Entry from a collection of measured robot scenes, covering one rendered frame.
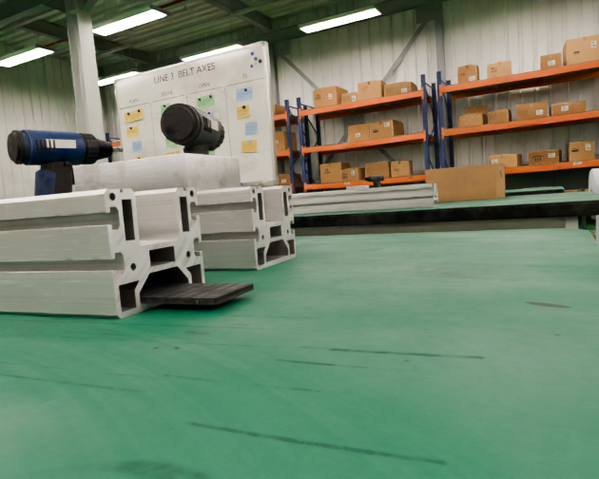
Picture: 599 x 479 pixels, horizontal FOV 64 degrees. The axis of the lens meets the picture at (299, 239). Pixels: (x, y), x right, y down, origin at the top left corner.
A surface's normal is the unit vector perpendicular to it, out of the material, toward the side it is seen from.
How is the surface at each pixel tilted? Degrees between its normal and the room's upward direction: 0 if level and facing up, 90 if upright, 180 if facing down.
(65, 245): 90
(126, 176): 90
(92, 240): 90
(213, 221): 90
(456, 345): 0
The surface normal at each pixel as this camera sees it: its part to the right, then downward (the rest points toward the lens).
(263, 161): -0.47, 0.11
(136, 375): -0.07, -0.99
